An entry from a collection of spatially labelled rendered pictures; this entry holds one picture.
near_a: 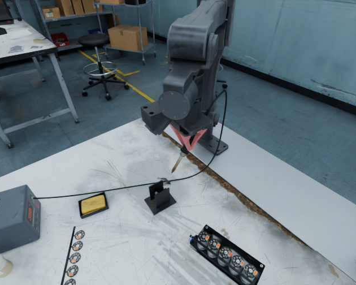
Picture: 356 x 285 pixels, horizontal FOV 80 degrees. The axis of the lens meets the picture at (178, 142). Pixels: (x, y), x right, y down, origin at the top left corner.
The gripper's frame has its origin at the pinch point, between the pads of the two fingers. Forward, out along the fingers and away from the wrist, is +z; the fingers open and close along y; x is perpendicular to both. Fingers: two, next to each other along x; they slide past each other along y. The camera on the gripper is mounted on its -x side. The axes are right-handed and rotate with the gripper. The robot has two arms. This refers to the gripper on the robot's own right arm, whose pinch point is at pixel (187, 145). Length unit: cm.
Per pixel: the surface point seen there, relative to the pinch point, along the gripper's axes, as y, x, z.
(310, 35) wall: -95, 237, 32
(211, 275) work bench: 23.1, -9.8, 17.2
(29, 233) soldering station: -7.1, -40.8, 12.3
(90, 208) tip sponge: -7.8, -27.0, 15.6
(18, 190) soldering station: -16.9, -40.1, 7.3
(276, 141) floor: -40, 134, 95
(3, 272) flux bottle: -2.6, -47.5, 14.9
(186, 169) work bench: -5.8, 4.1, 17.5
